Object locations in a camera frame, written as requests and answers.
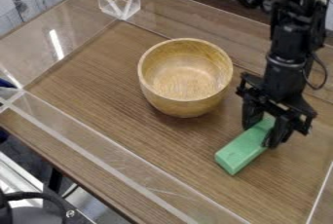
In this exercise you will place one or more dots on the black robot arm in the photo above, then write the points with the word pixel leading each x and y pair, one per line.
pixel 297 28

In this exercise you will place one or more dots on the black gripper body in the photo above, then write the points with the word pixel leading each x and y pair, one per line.
pixel 278 90

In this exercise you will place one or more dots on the black table leg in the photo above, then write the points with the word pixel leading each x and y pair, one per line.
pixel 55 181

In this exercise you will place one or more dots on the green rectangular block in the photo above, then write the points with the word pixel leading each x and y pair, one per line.
pixel 234 156

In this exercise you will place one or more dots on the clear acrylic enclosure wall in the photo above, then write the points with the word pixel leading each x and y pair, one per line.
pixel 77 111

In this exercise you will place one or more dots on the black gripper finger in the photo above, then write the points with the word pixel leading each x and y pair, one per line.
pixel 278 130
pixel 251 113

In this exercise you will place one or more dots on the wooden brown bowl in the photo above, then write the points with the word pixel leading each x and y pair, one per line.
pixel 184 75

